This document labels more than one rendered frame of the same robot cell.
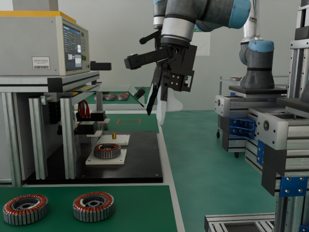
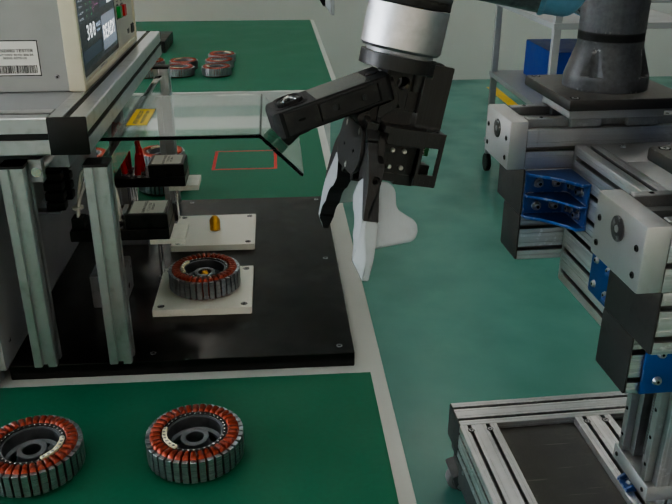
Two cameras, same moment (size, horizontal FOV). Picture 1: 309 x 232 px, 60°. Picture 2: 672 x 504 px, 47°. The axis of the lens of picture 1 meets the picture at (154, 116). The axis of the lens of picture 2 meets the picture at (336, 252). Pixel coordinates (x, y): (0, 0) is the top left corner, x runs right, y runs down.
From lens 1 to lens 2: 0.19 m
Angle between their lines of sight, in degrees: 13
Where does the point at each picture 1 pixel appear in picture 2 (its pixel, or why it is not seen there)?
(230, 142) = (522, 236)
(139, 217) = (307, 466)
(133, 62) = (291, 122)
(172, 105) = (390, 228)
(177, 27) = (405, 31)
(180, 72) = (412, 141)
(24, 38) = not seen: outside the picture
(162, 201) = (356, 421)
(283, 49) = not seen: outside the picture
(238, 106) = (548, 141)
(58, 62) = (64, 56)
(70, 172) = (120, 347)
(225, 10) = not seen: outside the picture
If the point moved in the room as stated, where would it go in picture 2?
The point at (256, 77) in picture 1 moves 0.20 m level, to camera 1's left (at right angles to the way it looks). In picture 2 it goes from (602, 60) to (489, 61)
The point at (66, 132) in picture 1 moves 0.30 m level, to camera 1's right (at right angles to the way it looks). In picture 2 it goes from (105, 251) to (339, 247)
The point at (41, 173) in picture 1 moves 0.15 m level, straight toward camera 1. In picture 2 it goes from (47, 352) to (66, 412)
